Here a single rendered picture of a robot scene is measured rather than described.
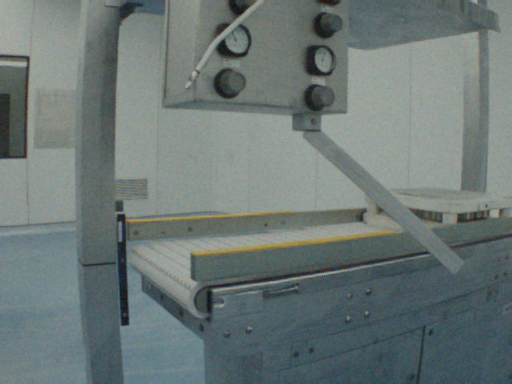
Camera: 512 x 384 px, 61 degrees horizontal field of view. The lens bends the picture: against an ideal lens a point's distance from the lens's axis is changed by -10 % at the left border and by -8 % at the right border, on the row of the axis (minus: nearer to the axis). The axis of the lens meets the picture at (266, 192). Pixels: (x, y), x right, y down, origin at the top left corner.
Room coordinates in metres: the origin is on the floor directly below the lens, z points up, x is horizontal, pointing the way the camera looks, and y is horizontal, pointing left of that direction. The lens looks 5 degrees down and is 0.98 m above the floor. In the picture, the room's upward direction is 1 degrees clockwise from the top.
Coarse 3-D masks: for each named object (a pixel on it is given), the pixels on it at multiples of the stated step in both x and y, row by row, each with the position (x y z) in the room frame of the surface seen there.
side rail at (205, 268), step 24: (360, 240) 0.69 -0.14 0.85; (384, 240) 0.71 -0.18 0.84; (408, 240) 0.75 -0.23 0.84; (456, 240) 0.82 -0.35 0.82; (192, 264) 0.55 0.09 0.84; (216, 264) 0.56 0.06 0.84; (240, 264) 0.58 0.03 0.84; (264, 264) 0.60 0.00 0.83; (288, 264) 0.62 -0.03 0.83; (312, 264) 0.64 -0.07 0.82
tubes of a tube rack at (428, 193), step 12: (396, 192) 1.02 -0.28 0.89; (408, 192) 0.99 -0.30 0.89; (420, 192) 0.98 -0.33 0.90; (432, 192) 0.99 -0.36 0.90; (444, 192) 1.00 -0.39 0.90; (456, 192) 1.00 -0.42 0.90; (468, 192) 1.02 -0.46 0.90; (420, 216) 0.96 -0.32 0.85; (432, 216) 0.93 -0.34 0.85; (468, 216) 0.94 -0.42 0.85; (480, 216) 0.97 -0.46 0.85
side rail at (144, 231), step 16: (352, 208) 1.04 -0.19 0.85; (128, 224) 0.78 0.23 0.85; (144, 224) 0.79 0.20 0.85; (160, 224) 0.80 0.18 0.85; (176, 224) 0.82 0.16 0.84; (192, 224) 0.84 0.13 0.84; (208, 224) 0.85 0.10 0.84; (224, 224) 0.87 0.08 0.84; (240, 224) 0.89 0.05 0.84; (256, 224) 0.91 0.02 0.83; (272, 224) 0.93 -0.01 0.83; (288, 224) 0.95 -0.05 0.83; (304, 224) 0.97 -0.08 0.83; (320, 224) 0.99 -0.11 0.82; (336, 224) 1.02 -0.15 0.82; (144, 240) 0.79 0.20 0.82
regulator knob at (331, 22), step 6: (324, 6) 0.60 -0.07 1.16; (324, 12) 0.60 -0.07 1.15; (330, 12) 0.61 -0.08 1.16; (318, 18) 0.59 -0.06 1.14; (324, 18) 0.59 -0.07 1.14; (330, 18) 0.58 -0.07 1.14; (336, 18) 0.59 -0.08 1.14; (318, 24) 0.59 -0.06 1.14; (324, 24) 0.59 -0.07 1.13; (330, 24) 0.58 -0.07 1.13; (336, 24) 0.59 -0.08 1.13; (342, 24) 0.59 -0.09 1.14; (318, 30) 0.59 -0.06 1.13; (324, 30) 0.59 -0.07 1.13; (330, 30) 0.59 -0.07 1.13; (336, 30) 0.59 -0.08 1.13; (324, 36) 0.60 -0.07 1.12; (330, 36) 0.61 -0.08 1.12
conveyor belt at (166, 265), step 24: (192, 240) 0.82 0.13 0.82; (216, 240) 0.83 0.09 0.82; (240, 240) 0.84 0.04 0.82; (264, 240) 0.84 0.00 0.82; (288, 240) 0.85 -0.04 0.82; (480, 240) 0.90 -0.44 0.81; (144, 264) 0.70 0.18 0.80; (168, 264) 0.65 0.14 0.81; (336, 264) 0.68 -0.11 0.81; (168, 288) 0.61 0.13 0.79; (192, 288) 0.56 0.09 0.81; (192, 312) 0.56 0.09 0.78
